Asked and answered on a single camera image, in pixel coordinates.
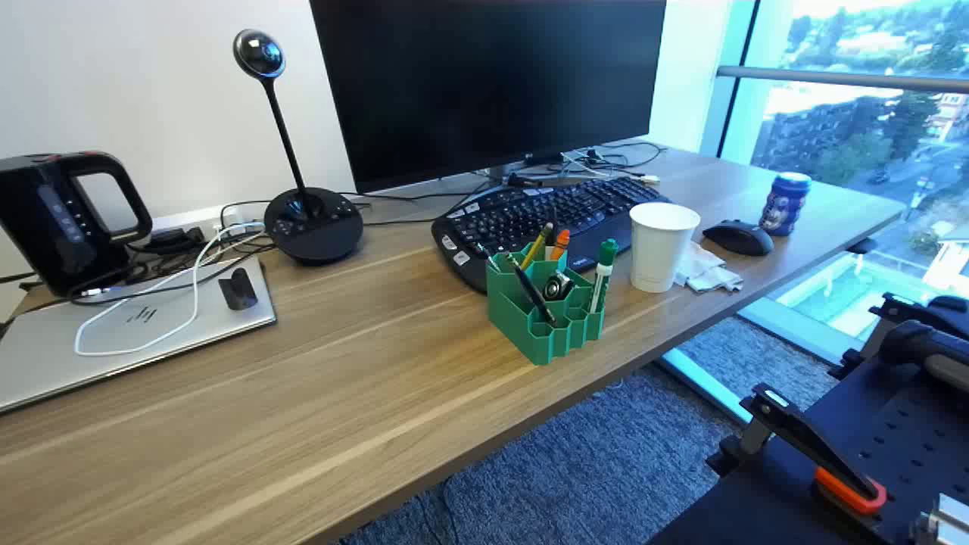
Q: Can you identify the blue gum bottle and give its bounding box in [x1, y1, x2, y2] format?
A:
[757, 168, 812, 240]

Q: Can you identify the black pen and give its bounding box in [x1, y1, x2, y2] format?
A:
[503, 251, 561, 327]

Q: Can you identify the yellow pencil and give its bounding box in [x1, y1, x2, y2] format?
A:
[518, 220, 556, 273]

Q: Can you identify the black computer keyboard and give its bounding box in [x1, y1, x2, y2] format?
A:
[430, 176, 668, 297]

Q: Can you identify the green plastic pen holder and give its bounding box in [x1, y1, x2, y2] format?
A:
[483, 251, 612, 370]

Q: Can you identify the orange marker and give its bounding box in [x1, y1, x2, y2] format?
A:
[541, 228, 574, 270]

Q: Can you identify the green marker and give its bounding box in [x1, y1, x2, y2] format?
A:
[588, 237, 620, 314]

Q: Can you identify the white paper cup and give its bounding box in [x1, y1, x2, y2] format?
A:
[627, 200, 703, 297]

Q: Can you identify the black webcam on stand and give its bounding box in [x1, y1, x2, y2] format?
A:
[229, 26, 365, 266]

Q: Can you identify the black computer monitor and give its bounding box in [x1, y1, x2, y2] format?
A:
[307, 0, 668, 195]

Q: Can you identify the white crumpled tissue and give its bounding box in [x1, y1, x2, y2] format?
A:
[673, 240, 746, 297]

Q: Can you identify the small black adapter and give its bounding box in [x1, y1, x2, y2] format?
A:
[219, 266, 259, 311]

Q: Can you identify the white power adapter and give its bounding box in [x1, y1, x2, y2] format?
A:
[219, 200, 268, 240]

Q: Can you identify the black computer mouse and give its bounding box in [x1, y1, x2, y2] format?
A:
[698, 217, 777, 258]

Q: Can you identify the silver closed laptop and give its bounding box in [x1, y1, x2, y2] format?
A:
[0, 253, 280, 417]

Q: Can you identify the black perforated platform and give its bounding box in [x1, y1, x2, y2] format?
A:
[653, 352, 969, 545]

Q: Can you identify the black mounting clamp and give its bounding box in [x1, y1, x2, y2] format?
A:
[828, 292, 969, 397]

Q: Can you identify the black electric kettle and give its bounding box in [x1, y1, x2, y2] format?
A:
[0, 150, 154, 300]

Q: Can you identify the silver aluminium profile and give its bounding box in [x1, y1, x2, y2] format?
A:
[904, 491, 969, 545]

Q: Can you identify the thin white looped cable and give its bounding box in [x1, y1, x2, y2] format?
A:
[69, 223, 244, 359]

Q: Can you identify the black cable bundle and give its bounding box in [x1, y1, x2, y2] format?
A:
[71, 220, 274, 306]

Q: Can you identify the black clamp with orange handle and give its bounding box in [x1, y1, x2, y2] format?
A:
[739, 382, 890, 522]

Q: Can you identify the grey window rail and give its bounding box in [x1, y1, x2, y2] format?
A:
[715, 65, 969, 98]

